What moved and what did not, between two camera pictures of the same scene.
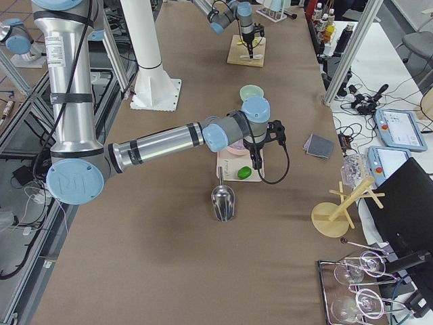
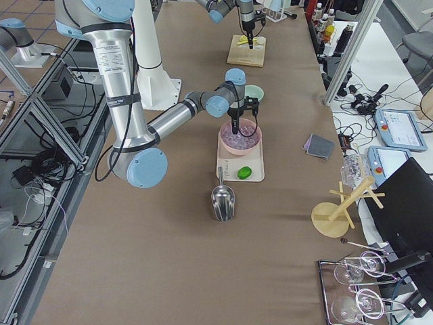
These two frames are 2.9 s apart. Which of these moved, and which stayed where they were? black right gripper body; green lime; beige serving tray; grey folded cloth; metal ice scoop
Moved: black right gripper body
Stayed: metal ice scoop; grey folded cloth; beige serving tray; green lime
